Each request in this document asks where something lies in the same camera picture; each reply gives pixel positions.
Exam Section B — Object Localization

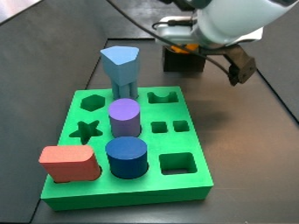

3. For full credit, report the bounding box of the light blue pentagon block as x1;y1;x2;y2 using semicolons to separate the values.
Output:
100;46;140;99

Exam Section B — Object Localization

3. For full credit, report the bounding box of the green shape sorter base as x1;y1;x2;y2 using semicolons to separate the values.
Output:
41;87;213;211

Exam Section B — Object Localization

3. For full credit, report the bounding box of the red rounded block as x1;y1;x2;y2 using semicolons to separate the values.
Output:
38;145;101;183

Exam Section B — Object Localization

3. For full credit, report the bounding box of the yellow star prism block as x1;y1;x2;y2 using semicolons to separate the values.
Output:
171;44;199;54

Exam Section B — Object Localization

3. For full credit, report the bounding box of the black cable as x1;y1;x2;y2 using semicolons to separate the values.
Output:
105;0;231;74

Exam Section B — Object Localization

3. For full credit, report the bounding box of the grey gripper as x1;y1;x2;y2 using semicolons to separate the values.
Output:
153;16;257;86

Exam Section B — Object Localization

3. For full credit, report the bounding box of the purple cylinder block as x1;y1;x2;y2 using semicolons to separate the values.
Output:
108;98;141;137

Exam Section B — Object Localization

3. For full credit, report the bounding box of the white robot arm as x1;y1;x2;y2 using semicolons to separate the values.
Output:
153;0;299;85

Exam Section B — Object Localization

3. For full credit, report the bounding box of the dark blue cylinder block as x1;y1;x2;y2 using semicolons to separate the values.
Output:
105;136;148;179

